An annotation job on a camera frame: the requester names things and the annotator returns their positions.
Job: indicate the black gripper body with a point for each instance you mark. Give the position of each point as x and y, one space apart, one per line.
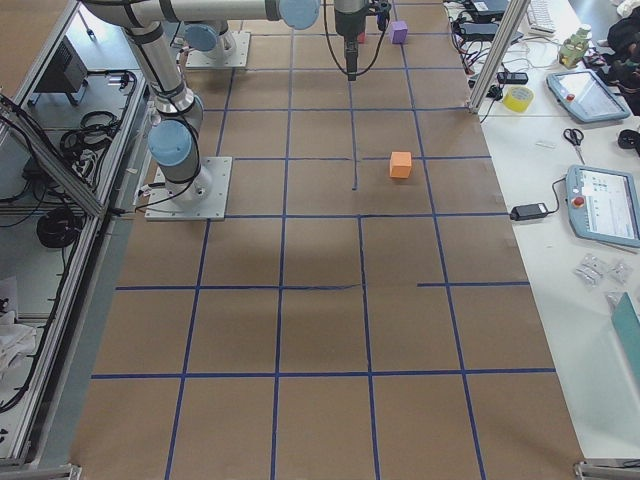
348 21

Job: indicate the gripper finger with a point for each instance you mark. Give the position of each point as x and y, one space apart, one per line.
351 51

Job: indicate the orange foam cube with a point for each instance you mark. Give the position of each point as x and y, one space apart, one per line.
400 164

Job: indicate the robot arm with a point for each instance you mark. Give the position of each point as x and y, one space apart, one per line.
199 30
174 142

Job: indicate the purple foam cube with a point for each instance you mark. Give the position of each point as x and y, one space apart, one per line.
398 31

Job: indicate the yellow tape roll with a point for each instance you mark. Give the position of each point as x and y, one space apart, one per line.
518 98

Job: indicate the far teach pendant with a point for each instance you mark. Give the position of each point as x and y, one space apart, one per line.
586 97

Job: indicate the teach pendant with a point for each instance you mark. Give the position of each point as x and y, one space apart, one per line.
586 97
603 205

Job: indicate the black power adapter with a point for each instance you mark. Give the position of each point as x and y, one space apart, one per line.
527 212

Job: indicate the near teach pendant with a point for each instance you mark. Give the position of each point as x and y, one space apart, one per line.
603 205

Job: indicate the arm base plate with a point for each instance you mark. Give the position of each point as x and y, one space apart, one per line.
229 50
206 198

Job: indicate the aluminium frame post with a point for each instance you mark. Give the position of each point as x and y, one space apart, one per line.
512 18

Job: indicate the black handled scissors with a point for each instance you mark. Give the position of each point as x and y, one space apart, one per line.
575 137

